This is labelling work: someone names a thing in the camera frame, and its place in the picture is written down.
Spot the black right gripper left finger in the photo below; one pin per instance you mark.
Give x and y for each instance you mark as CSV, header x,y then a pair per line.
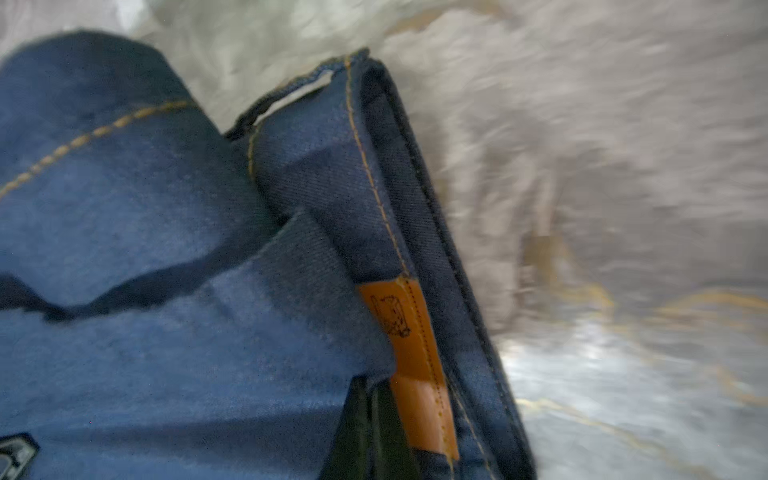
x,y
348,457

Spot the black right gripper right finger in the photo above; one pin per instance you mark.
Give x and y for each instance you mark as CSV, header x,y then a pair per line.
x,y
392,456

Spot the dark blue denim trousers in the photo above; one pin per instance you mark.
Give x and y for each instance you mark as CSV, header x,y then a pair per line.
x,y
183,303

